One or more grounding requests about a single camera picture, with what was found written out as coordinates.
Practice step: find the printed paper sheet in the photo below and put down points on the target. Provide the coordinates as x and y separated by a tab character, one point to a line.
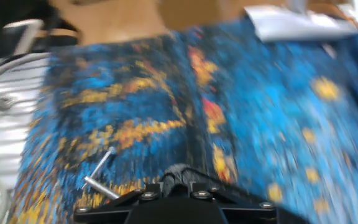
291	28

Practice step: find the starry night painted cloth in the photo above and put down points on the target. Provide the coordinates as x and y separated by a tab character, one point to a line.
259	124

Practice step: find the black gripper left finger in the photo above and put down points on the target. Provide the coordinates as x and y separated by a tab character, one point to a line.
149	194

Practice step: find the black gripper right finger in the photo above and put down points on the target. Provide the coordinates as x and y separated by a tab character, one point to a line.
202	194

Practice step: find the black C-clamp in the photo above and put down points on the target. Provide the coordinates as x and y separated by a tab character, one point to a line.
179	175

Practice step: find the wooden board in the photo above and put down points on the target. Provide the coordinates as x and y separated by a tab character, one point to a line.
120	18

